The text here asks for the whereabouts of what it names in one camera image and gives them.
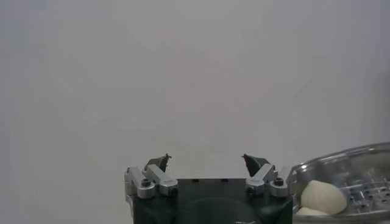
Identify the white steamed baozi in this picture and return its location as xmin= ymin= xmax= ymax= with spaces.
xmin=300 ymin=179 xmax=348 ymax=215
xmin=294 ymin=206 xmax=330 ymax=217

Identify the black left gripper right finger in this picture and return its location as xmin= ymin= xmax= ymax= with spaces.
xmin=241 ymin=153 xmax=298 ymax=198

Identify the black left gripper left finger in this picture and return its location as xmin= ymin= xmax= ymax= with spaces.
xmin=124 ymin=153 xmax=179 ymax=200

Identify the stainless steel steamer basket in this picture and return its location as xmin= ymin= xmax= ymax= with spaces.
xmin=288 ymin=142 xmax=390 ymax=224

